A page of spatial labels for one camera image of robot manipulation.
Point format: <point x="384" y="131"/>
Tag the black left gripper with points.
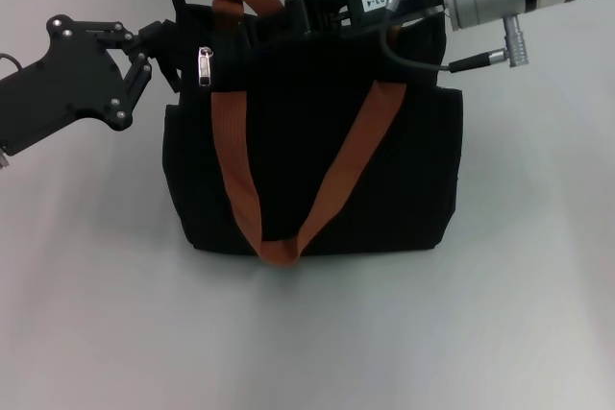
<point x="62" y="83"/>

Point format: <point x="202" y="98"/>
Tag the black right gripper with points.
<point x="331" y="9"/>

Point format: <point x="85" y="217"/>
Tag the silver metal zipper pull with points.
<point x="205" y="69"/>

